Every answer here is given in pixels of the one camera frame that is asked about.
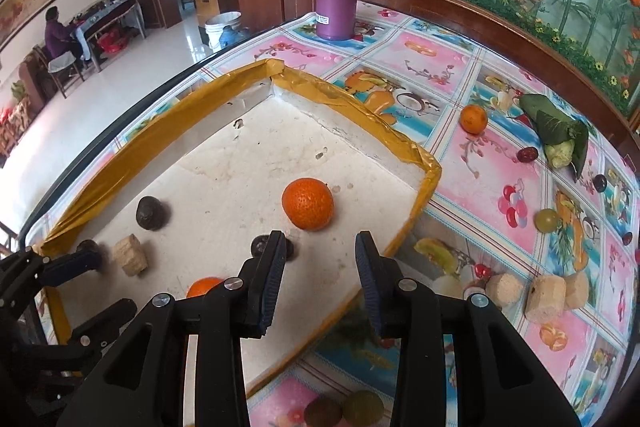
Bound blue water jug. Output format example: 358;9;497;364
219;25;250;49

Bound white plastic bucket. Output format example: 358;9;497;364
205;11;242;52

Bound dining table with cloth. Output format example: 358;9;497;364
75;0;146;72

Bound small beige cake cube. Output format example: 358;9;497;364
485;273;523;308

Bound dark date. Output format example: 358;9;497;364
250;234;295;261

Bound brown round fruit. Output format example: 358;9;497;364
304;395;343;427

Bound white foam tray yellow tape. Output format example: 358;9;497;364
40;60;442;393

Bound green grape fruit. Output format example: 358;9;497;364
534;208;562;234

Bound orange tangerine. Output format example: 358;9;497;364
459;104;488;135
186;277;224;298

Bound leaf wrapped vegetable bundle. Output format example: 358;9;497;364
520;93;589;182

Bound seated person in purple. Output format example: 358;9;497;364
44;5;82;60

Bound orange tangerine table edge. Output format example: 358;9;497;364
281;178;334;231

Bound wooden chair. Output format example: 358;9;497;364
32;46;85;98

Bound dark round plum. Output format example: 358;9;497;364
134;195;167;231

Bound small dark red fruit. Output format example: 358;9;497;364
623;232;634;246

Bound colourful fruit print tablecloth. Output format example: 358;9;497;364
35;2;639;426

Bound small beige cake piece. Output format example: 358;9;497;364
112;234;149;277

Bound dark plum far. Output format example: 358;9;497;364
592;173;608;193

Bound red date fruit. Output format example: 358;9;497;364
516;146;539;164

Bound green olive fruit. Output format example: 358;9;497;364
343;390;385;427

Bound large beige cake cylinder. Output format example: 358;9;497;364
524;274;566;324

